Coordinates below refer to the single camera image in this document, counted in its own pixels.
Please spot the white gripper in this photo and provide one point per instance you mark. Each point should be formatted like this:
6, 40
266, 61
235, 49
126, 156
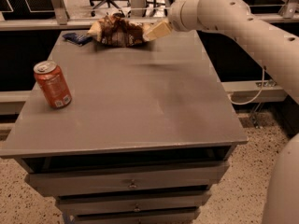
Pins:
177, 15

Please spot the orange soda can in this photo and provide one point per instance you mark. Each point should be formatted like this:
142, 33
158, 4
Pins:
50, 78

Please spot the bottom grey drawer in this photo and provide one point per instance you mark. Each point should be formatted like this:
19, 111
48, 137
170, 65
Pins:
162, 216

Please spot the brown and yellow chip bag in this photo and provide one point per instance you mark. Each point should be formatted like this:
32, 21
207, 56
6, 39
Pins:
115, 31

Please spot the grey drawer cabinet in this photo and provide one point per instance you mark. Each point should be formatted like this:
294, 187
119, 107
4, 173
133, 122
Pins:
158, 104

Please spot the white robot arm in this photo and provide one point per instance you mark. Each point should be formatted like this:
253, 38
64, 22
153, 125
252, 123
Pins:
276, 51

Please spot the black office chair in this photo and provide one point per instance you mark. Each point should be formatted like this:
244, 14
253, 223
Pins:
95, 4

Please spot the middle grey drawer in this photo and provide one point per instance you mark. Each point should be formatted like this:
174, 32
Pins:
134, 203

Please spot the top grey drawer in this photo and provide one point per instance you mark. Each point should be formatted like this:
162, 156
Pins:
127, 179

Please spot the grey drawer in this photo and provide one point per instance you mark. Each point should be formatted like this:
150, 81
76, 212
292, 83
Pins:
127, 179
134, 203
162, 216

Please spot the blue rxbar wrapper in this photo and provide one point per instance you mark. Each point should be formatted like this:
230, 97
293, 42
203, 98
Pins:
77, 39

